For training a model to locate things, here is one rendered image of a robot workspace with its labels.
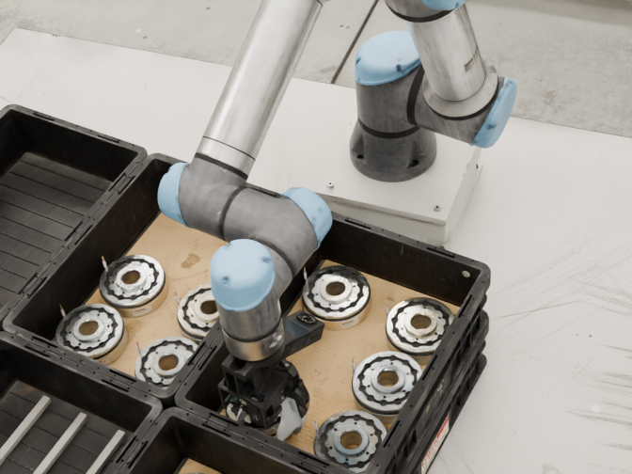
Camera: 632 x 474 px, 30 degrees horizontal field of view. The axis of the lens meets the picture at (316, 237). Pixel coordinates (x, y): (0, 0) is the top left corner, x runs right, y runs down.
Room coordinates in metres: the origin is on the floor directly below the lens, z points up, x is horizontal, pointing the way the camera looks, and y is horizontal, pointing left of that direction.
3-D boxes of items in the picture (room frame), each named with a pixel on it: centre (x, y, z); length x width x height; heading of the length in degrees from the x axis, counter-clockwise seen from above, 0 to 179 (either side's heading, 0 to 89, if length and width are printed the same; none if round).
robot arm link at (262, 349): (0.91, 0.09, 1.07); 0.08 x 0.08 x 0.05
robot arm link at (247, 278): (0.91, 0.09, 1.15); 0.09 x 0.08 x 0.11; 143
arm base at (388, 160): (1.47, -0.15, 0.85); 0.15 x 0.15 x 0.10
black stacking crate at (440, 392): (1.00, -0.01, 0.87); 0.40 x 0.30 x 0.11; 145
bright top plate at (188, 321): (1.13, 0.17, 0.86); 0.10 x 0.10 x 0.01
